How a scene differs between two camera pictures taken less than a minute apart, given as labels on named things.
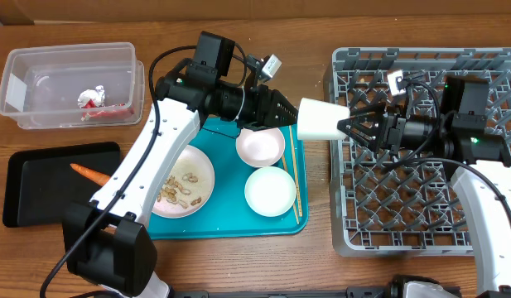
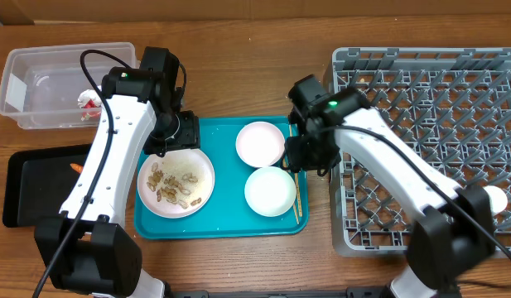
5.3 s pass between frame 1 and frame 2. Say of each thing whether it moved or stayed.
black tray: stayed
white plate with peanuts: stayed
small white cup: moved
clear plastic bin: stayed
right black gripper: moved
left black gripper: moved
